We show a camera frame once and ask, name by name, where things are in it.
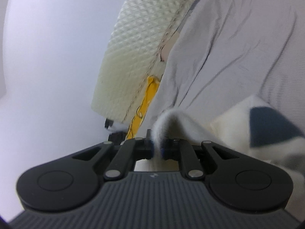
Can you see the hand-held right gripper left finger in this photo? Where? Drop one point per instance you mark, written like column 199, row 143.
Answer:
column 147, row 148

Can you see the grey bed sheet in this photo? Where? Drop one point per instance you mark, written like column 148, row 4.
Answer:
column 238, row 40

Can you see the beige mattress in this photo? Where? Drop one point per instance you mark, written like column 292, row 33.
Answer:
column 170, row 45

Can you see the white striped sweater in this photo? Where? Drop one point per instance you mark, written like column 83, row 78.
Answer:
column 238, row 133

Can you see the yellow cloth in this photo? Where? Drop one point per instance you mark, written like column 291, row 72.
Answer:
column 149, row 95

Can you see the cream quilted headboard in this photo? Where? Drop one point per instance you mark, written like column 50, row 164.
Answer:
column 138, row 47

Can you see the black wall socket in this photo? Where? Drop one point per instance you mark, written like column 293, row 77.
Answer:
column 108, row 123

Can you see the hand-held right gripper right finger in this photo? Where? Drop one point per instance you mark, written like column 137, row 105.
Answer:
column 170, row 150

